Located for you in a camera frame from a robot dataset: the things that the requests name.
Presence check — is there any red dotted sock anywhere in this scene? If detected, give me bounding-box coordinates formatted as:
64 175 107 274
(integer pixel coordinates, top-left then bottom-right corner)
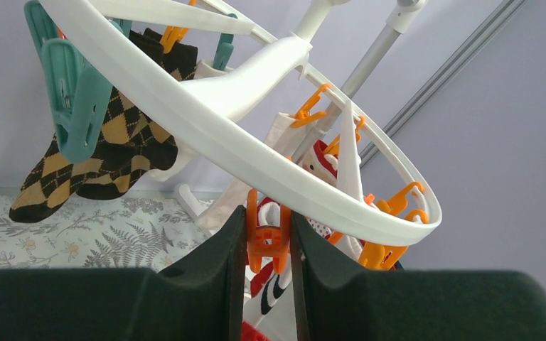
240 321 269 341

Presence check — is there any floral patterned table mat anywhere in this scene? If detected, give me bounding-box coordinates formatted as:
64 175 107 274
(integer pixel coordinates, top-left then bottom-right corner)
0 195 211 271

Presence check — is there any red white hanging sock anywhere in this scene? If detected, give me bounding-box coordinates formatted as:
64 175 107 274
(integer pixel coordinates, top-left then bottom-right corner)
301 140 338 187

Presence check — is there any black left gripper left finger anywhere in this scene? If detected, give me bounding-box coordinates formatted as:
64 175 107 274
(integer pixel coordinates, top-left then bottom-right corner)
0 206 247 340

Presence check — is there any silver drying rack frame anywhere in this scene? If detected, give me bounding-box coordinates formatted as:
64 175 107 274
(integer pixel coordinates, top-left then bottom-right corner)
176 1 427 232

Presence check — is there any white sock with black stripes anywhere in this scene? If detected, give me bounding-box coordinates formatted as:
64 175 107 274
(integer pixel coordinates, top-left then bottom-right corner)
336 102 364 202

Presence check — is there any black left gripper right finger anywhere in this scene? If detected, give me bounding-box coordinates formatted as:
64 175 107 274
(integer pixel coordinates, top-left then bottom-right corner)
291 213 546 340

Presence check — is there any teal clothes clip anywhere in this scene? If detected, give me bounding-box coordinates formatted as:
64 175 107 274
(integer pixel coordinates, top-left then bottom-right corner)
24 1 112 163

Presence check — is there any orange clothes clip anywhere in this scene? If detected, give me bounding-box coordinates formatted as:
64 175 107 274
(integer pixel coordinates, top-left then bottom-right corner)
246 188 291 274
358 182 429 271

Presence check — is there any white round clip hanger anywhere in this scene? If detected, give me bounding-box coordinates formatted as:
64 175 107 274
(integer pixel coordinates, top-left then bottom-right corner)
37 0 444 247

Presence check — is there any brown argyle sock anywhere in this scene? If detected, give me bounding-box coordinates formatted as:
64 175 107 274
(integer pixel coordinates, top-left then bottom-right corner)
8 27 200 224

